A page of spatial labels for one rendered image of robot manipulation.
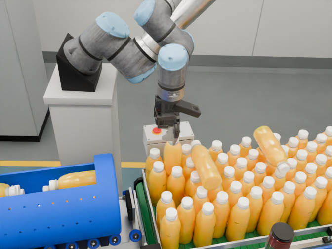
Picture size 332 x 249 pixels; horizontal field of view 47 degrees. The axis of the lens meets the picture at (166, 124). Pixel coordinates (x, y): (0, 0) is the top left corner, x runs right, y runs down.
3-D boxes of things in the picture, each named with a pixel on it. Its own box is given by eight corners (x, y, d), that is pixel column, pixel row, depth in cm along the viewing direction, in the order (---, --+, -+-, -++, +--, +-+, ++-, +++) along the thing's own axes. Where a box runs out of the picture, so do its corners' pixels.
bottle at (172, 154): (163, 181, 151) (164, 147, 139) (162, 168, 156) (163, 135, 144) (181, 181, 152) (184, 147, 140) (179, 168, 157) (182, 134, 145)
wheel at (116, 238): (110, 230, 136) (110, 232, 134) (122, 233, 136) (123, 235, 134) (106, 242, 135) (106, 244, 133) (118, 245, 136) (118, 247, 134)
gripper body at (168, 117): (153, 117, 137) (153, 90, 130) (176, 114, 139) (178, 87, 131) (157, 131, 132) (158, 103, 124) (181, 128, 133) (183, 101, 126)
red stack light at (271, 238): (264, 233, 110) (267, 225, 108) (284, 229, 111) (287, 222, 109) (273, 252, 105) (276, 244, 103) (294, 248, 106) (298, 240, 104)
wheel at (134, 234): (128, 229, 137) (129, 231, 135) (141, 227, 138) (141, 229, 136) (129, 241, 137) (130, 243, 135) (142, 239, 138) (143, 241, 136)
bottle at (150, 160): (153, 177, 166) (154, 146, 154) (165, 186, 162) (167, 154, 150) (142, 186, 162) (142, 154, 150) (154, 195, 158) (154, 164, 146)
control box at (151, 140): (143, 142, 169) (143, 125, 162) (186, 137, 172) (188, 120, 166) (147, 158, 161) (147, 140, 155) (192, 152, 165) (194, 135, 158)
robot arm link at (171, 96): (181, 75, 129) (188, 91, 122) (180, 87, 132) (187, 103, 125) (155, 77, 127) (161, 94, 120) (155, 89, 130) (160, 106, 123)
